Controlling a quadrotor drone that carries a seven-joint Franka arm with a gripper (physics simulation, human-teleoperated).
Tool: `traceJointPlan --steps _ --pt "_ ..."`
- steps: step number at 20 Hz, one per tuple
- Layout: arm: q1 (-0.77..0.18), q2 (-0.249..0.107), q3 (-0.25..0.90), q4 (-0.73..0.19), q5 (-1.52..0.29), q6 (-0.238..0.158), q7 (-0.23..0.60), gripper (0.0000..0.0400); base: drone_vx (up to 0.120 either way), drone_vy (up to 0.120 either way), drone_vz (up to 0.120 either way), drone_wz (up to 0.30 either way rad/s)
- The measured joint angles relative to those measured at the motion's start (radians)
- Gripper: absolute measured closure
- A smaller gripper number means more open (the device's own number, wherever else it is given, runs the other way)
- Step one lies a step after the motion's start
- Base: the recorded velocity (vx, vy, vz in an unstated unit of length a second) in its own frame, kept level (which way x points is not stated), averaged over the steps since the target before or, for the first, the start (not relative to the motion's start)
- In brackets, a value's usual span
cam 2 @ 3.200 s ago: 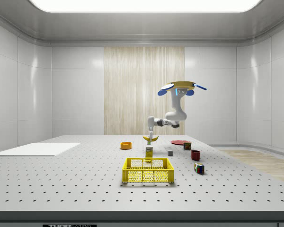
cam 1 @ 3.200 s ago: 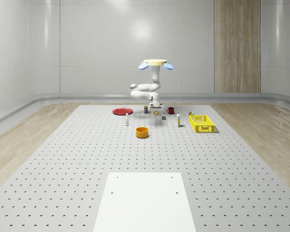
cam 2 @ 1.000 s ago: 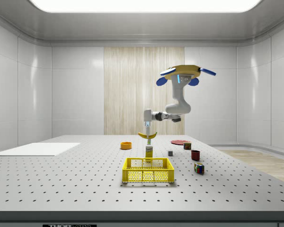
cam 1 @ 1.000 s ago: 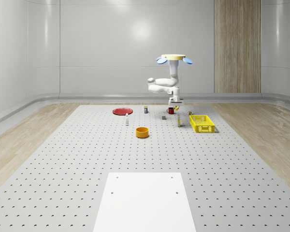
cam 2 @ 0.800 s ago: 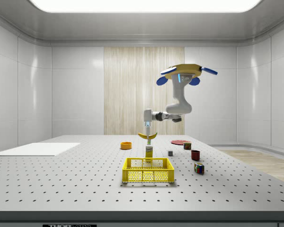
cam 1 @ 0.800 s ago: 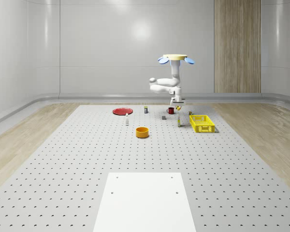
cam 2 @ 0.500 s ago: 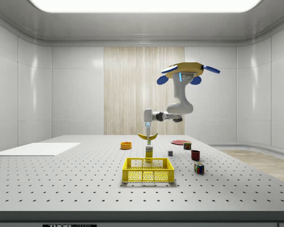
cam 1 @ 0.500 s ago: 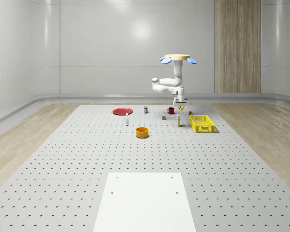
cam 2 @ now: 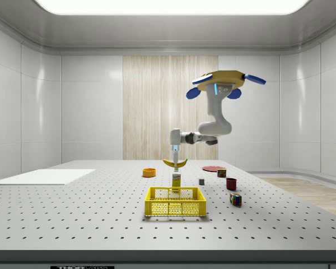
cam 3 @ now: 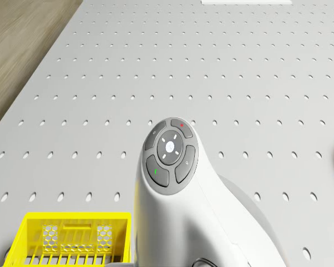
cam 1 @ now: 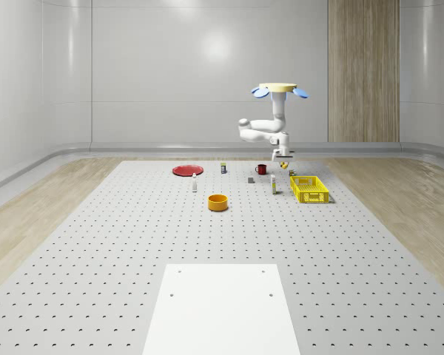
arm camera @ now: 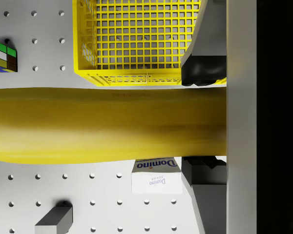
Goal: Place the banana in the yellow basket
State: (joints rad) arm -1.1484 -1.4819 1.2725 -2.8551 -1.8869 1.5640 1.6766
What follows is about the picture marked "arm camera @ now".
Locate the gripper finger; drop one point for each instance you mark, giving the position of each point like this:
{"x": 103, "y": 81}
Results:
{"x": 207, "y": 175}
{"x": 207, "y": 68}

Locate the white and yellow box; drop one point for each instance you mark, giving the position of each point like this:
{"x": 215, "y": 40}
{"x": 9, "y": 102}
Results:
{"x": 156, "y": 180}

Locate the puzzle cube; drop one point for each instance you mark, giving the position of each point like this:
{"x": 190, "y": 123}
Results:
{"x": 3, "y": 57}

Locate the yellow basket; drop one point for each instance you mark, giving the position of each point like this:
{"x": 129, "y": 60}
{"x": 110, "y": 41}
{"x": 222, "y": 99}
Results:
{"x": 88, "y": 70}

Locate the banana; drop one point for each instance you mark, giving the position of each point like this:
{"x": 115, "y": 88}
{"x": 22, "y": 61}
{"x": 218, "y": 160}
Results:
{"x": 107, "y": 124}

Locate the grey cube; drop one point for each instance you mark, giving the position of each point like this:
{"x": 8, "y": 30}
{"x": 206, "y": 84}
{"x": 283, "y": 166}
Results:
{"x": 53, "y": 219}

